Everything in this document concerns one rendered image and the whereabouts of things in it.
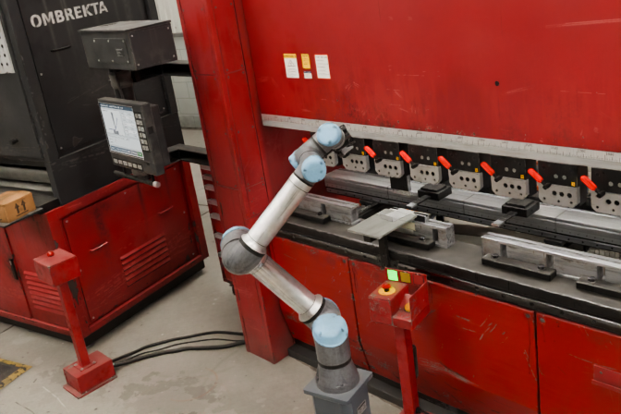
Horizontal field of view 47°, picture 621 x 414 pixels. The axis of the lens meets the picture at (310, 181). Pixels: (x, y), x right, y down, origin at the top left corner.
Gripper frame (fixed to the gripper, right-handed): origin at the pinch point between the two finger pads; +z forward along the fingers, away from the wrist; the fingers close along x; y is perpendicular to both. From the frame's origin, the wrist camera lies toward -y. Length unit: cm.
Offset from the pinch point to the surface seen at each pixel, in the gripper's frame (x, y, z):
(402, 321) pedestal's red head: -70, -18, 36
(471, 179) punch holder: -36, 37, 31
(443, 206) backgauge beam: -39, 22, 84
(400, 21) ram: 32, 47, 24
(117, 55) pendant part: 102, -69, 57
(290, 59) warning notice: 57, -1, 69
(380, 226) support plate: -32, -6, 51
